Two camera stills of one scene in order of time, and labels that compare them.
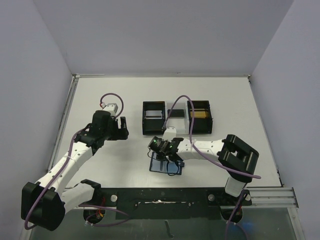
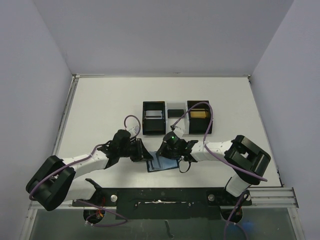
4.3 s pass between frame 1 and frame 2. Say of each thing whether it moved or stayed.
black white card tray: stayed
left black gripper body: moved
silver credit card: stayed
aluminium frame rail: stayed
